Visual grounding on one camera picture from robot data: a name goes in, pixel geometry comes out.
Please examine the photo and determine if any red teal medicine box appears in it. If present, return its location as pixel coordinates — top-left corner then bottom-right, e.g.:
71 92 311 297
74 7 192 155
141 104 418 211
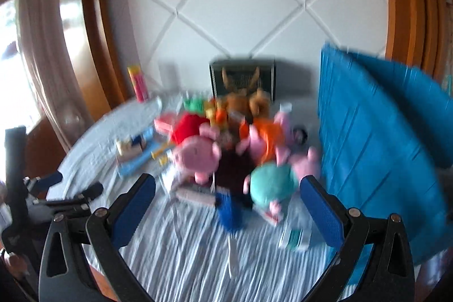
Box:
279 197 313 252

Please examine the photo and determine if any striped light blue tablecloth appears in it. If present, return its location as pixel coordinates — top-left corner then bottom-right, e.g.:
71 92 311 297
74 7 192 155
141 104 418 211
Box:
48 92 331 301

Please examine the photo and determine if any pink white medicine box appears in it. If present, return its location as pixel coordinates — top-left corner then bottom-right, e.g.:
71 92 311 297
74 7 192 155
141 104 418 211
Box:
175 187 216 208

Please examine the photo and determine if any blue plastic board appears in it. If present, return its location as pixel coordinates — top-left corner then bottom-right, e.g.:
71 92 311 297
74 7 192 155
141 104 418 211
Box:
116 126 174 178

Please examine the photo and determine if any blue plastic crate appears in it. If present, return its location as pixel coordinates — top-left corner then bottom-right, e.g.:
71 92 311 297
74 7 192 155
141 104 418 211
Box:
318 44 452 264

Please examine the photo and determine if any grey teal pig plush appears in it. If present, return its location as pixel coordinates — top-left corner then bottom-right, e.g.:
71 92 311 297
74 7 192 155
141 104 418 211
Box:
243 146 320 225

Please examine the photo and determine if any blue fuzzy brush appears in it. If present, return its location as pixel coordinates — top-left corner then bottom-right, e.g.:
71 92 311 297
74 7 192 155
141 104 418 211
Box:
215 192 243 233

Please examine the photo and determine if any pink tissue pack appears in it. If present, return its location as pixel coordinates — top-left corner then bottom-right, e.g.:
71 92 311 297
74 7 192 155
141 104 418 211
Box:
153 112 178 136

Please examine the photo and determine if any large pink pig plush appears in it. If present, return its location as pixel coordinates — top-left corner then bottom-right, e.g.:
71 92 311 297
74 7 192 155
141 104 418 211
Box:
171 113 222 185

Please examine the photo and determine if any dark maroon cloth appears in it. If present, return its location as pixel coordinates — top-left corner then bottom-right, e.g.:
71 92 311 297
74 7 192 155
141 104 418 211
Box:
214 149 256 209

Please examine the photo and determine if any orange pink pig plush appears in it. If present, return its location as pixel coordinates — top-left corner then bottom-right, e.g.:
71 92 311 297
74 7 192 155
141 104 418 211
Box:
236 111 291 166

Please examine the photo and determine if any red chip can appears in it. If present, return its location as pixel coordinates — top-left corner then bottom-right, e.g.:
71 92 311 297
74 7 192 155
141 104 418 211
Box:
127 65 149 103

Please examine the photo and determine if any green frog plush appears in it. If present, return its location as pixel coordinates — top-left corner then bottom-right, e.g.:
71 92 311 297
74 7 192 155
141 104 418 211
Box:
183 97 206 116

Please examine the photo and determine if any beige curtain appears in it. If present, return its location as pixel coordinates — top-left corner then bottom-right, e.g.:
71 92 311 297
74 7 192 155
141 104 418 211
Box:
16 0 91 152

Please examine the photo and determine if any brown deer plush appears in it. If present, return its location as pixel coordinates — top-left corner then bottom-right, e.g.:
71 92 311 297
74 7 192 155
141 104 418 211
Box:
221 67 271 122

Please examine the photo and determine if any black gift box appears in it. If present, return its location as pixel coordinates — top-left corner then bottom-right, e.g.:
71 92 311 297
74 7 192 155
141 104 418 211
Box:
209 57 276 101

